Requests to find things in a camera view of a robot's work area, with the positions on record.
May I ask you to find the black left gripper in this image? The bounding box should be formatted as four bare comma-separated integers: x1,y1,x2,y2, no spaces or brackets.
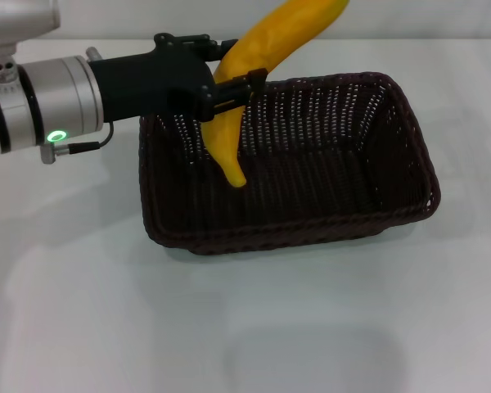
88,32,268,124

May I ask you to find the grey left gripper cable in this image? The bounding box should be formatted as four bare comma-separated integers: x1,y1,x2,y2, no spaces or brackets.
39,120,115,165

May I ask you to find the yellow banana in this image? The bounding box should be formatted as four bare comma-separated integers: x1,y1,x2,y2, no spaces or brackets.
199,0,350,189

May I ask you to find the dark woven plastic basket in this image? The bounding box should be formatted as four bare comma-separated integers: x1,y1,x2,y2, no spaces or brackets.
137,71,442,258

